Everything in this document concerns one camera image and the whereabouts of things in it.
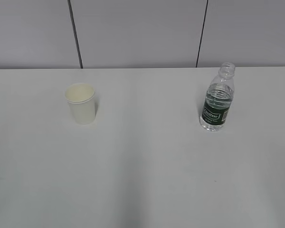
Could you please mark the white paper cup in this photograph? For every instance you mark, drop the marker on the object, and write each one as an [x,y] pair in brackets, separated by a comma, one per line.
[80,98]

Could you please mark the clear water bottle green label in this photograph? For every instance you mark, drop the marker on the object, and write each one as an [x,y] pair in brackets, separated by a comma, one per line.
[218,99]

